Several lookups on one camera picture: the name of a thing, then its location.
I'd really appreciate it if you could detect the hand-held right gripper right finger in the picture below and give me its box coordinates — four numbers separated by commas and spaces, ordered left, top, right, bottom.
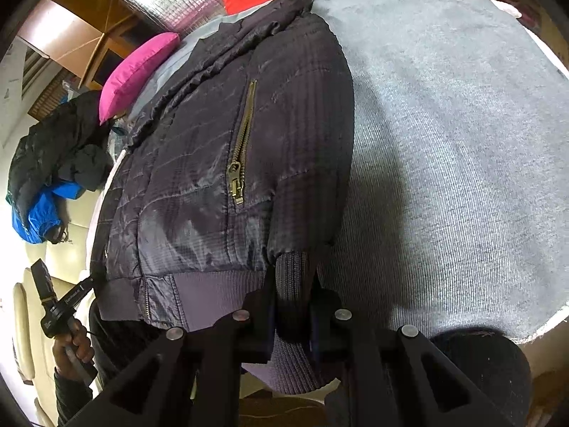
311, 276, 507, 427

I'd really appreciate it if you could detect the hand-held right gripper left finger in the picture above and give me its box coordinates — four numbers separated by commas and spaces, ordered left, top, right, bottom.
84, 271, 278, 427

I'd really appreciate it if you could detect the dark quilted jacket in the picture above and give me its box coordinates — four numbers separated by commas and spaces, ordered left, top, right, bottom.
89, 0, 356, 394

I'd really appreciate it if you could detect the person's left forearm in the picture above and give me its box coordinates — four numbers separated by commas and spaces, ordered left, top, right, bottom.
54, 369, 94, 425

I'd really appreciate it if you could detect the person's left hand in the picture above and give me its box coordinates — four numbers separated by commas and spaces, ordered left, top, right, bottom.
52, 318, 96, 381

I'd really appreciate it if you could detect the cream sofa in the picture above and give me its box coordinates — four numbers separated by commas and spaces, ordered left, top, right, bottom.
11, 218, 107, 427

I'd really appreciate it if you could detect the person's left leg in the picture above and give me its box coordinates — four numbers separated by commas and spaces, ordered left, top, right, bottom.
89, 300, 179, 392

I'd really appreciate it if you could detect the person's leg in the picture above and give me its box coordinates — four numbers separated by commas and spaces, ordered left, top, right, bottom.
89, 300, 179, 392
429, 329, 534, 427

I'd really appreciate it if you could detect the blue jacket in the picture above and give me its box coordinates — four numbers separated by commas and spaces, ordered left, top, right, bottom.
11, 178, 87, 245

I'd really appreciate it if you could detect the black down jacket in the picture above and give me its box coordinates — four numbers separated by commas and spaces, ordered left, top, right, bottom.
6, 91, 116, 214

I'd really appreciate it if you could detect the person's right leg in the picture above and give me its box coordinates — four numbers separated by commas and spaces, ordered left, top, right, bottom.
429, 329, 534, 427

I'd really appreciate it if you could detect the pink pillow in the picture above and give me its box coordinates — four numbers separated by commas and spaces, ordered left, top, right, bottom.
99, 32, 181, 125

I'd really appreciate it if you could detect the wooden cabinet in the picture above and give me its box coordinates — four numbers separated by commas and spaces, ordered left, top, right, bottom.
13, 0, 147, 94

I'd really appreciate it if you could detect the silver insulation mat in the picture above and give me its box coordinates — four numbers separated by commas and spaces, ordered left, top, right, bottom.
121, 0, 223, 36

